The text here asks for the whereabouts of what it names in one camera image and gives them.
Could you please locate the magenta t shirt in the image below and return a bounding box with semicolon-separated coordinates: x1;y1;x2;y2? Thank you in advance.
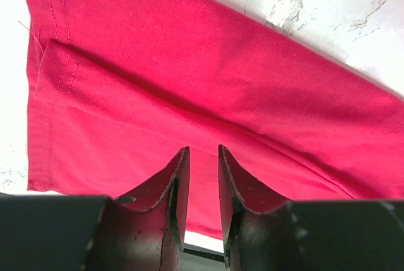
26;0;403;239

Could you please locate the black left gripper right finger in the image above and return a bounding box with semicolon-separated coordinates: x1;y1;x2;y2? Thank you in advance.
218;146;403;270

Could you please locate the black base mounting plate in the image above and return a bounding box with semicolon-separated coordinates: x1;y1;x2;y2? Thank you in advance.
178;244;226;271

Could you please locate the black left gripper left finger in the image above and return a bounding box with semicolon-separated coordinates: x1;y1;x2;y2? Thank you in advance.
1;148;190;270

